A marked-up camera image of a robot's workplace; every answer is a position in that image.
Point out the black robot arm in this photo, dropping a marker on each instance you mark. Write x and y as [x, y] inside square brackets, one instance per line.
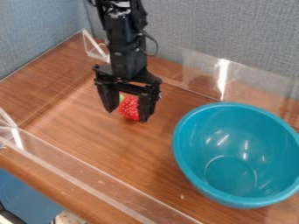
[123, 19]

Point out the clear acrylic front barrier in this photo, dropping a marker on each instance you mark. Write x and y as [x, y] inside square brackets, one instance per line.
[122, 196]

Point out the clear acrylic barrier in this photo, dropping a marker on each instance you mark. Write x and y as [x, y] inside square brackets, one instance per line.
[230, 82]
[122, 196]

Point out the clear acrylic back barrier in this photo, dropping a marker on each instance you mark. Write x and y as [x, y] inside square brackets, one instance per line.
[230, 82]

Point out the red toy strawberry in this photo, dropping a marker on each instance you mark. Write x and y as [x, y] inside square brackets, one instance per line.
[129, 107]

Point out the clear acrylic corner bracket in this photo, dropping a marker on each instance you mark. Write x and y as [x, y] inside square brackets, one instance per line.
[94, 48]

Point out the clear acrylic left bracket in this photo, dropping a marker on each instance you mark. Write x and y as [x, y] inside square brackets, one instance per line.
[10, 131]

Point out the blue plastic bowl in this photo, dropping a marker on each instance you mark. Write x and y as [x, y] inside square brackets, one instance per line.
[238, 153]

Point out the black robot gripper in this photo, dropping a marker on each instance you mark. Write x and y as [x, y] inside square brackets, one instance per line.
[126, 75]

